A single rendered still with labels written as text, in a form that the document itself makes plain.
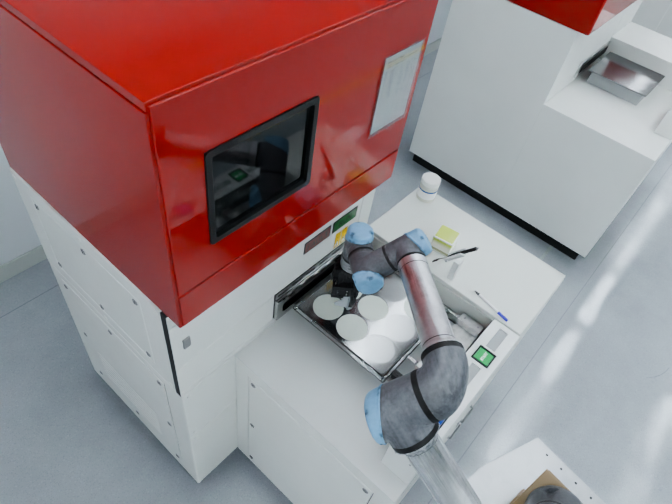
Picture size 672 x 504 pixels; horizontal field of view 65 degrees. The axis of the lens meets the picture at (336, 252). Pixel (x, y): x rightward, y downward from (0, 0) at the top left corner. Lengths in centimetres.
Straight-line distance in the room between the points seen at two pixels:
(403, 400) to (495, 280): 83
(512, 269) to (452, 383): 86
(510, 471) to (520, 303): 52
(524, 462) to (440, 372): 66
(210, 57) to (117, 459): 187
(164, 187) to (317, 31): 40
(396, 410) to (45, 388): 188
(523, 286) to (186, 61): 134
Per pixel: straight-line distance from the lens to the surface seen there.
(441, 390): 112
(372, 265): 137
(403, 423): 115
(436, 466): 123
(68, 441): 257
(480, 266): 188
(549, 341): 310
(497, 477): 168
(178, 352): 144
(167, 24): 105
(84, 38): 101
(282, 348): 170
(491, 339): 172
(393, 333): 169
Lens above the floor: 228
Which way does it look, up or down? 48 degrees down
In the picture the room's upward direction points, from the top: 11 degrees clockwise
